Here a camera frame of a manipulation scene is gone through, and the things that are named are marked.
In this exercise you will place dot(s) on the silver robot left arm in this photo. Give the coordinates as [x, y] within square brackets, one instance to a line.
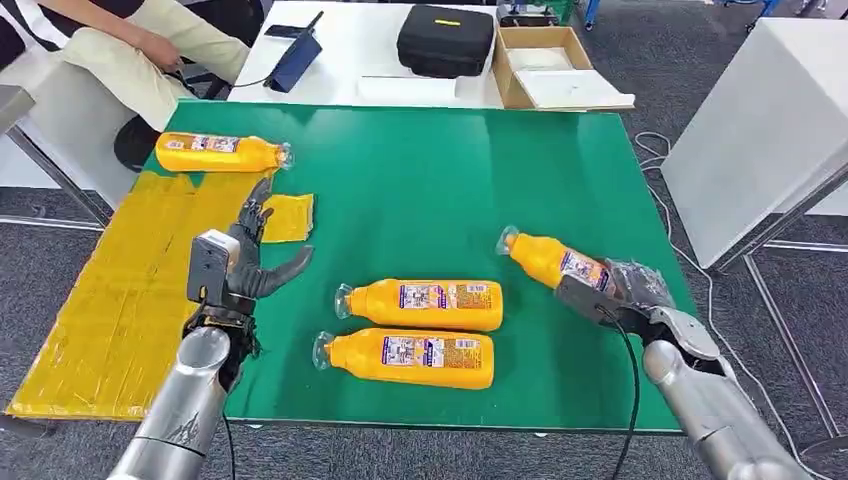
[185, 404]

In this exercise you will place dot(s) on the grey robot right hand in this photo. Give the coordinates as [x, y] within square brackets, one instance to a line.
[639, 288]

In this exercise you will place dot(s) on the person's hand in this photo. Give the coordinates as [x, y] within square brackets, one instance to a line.
[160, 52]

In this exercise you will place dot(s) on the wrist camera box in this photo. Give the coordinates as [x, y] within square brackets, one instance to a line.
[208, 265]
[583, 298]

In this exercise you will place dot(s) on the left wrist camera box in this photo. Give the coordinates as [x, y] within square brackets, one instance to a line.
[208, 265]

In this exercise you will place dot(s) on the orange drink bottle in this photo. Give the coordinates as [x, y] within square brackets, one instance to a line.
[411, 361]
[424, 306]
[212, 154]
[543, 258]

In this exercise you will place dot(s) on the white foam insert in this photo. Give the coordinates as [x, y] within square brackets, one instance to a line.
[540, 58]

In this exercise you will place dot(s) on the grey metal table frame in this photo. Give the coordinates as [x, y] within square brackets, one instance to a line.
[60, 179]

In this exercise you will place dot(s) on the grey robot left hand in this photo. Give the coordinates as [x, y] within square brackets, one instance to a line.
[248, 275]

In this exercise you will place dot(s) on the open cardboard box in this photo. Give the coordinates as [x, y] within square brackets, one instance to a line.
[507, 79]

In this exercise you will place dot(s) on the yellow plastic sheet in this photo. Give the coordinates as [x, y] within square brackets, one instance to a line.
[112, 318]

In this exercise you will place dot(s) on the white side table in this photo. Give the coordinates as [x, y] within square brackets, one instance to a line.
[755, 132]

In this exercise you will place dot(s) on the person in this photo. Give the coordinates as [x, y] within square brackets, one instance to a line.
[126, 73]

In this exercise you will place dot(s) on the black stool base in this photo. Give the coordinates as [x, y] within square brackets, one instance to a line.
[132, 146]

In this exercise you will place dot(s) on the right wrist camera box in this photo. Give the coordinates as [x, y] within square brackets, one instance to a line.
[583, 298]

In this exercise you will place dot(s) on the blue tablet folio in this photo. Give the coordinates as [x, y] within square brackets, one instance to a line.
[293, 63]

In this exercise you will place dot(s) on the green table mat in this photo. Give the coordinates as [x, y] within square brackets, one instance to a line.
[430, 199]

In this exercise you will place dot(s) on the black carry case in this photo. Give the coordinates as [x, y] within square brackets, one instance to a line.
[444, 40]

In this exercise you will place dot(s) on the white desk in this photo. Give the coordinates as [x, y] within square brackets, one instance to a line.
[358, 46]

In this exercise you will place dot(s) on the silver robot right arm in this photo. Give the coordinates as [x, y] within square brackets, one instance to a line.
[715, 411]

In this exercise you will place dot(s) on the black phone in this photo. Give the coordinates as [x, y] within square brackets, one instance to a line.
[281, 30]

